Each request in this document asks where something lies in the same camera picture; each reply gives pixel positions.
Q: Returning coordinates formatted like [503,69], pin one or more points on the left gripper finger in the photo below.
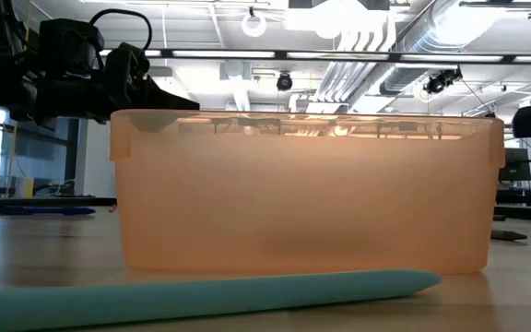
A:
[155,101]

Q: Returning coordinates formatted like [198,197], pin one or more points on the blue pen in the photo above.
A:
[44,210]

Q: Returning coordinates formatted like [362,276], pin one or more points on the long linear ceiling light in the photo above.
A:
[224,53]

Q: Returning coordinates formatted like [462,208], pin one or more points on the yellow plastic container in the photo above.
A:
[25,186]

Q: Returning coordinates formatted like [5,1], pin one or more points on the orange translucent plastic bin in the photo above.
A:
[302,198]

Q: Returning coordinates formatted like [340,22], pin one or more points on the teal pencil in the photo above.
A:
[178,297]

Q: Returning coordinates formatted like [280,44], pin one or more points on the black ceiling device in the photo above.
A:
[440,80]

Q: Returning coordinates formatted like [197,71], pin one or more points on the black computer monitor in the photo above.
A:
[514,163]

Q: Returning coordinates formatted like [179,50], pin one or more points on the dark grey pencil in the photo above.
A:
[507,235]

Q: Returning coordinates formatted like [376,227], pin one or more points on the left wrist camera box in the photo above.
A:
[127,64]

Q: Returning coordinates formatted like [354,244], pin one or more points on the black aluminium table frame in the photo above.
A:
[53,201]

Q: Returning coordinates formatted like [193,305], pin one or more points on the round black hanging camera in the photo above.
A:
[284,81]

